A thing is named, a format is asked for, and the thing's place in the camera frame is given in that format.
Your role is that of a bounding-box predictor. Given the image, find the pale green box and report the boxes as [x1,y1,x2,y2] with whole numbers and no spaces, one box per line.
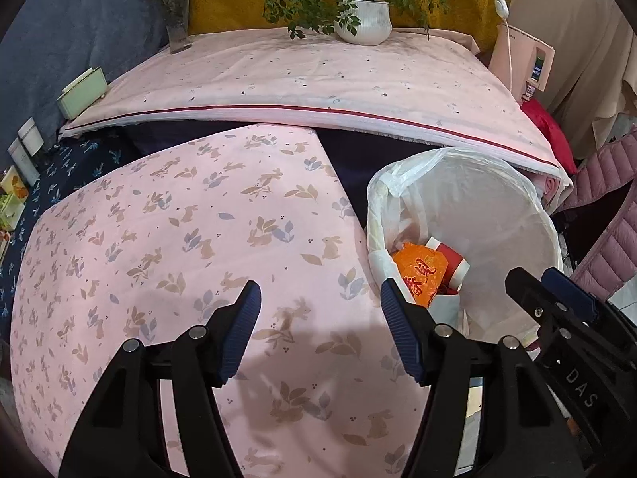
[56,67,109,121]

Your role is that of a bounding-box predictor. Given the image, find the bin with white plastic bag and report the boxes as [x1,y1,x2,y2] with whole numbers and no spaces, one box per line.
[367,146,564,350]

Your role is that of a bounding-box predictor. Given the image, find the yellow green carton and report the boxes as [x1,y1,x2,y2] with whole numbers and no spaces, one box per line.
[0,166,29,201]

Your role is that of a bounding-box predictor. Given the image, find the navy floral cloth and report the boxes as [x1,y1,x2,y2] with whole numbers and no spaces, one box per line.
[0,128,143,322]

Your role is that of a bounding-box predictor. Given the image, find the red cushion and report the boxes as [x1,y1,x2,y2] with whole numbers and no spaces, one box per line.
[522,98,579,176]

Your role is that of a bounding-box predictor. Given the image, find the beige curtain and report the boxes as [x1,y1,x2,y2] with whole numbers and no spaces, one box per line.
[506,0,637,136]

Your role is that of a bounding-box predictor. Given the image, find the white cable with switch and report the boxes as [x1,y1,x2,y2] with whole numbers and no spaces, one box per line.
[494,0,524,96]

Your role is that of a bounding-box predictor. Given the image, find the folded pink cloth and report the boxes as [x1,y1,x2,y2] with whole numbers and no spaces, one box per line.
[536,173,565,211]

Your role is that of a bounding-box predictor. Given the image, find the potted plant in white pot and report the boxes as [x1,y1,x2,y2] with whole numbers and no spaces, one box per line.
[263,0,479,47]

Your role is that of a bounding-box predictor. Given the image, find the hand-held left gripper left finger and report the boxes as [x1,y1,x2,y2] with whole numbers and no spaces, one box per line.
[59,280,263,478]

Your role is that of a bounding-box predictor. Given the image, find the pink rabbit print cloth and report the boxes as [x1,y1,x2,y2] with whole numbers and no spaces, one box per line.
[10,124,435,478]

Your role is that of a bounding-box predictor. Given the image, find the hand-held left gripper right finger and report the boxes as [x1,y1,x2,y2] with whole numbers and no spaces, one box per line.
[379,278,579,478]

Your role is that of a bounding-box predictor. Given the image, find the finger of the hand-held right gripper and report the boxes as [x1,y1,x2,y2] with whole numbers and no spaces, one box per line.
[504,267,574,355]
[541,267,637,359]

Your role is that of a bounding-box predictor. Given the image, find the blue fleece cloth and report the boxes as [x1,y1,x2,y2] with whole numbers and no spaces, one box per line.
[0,0,196,160]

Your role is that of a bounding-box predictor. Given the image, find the orange snack packet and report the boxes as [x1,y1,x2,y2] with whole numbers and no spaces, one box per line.
[391,241,449,310]

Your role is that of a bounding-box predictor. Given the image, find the glass vase with red flowers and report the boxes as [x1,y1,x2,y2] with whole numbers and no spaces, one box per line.
[141,0,201,55]

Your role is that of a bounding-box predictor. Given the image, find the pink sheet with red stripe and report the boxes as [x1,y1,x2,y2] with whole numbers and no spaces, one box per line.
[58,27,574,201]

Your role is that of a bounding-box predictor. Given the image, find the pink down jacket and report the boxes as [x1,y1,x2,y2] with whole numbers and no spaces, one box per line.
[551,128,637,302]

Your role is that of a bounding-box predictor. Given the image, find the small white box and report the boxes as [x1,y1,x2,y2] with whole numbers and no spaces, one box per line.
[18,116,47,156]
[7,136,41,188]

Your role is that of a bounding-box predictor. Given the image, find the pink water dispenser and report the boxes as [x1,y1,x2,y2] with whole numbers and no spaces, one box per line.
[488,24,557,106]

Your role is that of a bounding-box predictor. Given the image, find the red and white paper cup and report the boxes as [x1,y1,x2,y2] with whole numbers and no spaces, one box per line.
[424,237,471,294]

